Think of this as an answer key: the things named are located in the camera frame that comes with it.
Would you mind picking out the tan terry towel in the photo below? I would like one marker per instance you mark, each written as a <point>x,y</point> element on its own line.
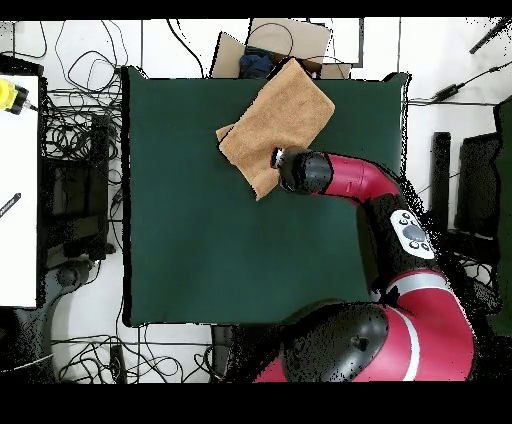
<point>280,116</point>

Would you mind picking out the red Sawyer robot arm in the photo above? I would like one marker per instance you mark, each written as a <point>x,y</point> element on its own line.
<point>360,180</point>

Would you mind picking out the dark blue garment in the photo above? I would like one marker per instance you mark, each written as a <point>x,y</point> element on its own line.
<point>256,64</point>

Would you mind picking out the brown cardboard box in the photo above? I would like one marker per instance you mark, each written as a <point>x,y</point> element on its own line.
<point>304,40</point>

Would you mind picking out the dark green table cloth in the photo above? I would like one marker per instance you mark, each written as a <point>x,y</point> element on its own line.
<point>180,240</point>

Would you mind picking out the black upright bar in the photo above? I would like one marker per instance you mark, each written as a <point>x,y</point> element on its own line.
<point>440,172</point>

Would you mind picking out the black power adapter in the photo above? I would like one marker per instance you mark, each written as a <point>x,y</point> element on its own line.
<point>448,92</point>

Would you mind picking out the black monitor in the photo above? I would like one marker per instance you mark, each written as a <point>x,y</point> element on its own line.
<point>478,184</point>

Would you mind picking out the dark grey stand base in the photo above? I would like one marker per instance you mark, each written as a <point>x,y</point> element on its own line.
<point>68,276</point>

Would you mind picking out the thin black rod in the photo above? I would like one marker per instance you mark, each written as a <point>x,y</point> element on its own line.
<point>490,35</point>

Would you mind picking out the black power strip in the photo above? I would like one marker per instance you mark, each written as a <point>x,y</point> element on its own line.
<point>117,364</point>

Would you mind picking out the black marker pen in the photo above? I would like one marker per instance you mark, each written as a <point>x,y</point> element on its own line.
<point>10,204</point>

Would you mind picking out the white board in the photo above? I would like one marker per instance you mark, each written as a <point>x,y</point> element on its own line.
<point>18,248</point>

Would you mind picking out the yellow and black tool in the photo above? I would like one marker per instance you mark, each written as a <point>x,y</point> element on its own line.
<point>8,96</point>

